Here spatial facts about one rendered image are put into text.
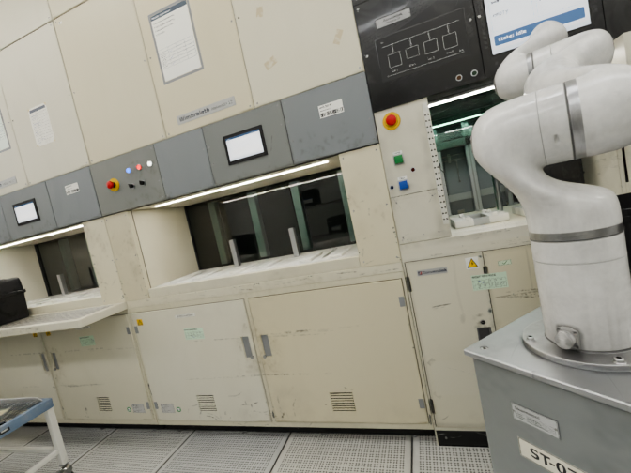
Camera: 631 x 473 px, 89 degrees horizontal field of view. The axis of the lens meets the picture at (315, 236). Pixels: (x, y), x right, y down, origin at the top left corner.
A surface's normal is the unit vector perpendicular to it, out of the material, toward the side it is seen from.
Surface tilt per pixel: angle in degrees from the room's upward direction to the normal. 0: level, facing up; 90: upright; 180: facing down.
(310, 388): 90
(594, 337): 90
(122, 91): 90
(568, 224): 90
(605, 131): 121
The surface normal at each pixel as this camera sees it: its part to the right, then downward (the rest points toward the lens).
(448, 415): -0.29, 0.14
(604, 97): -0.63, -0.07
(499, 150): -0.60, 0.19
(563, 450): -0.87, 0.22
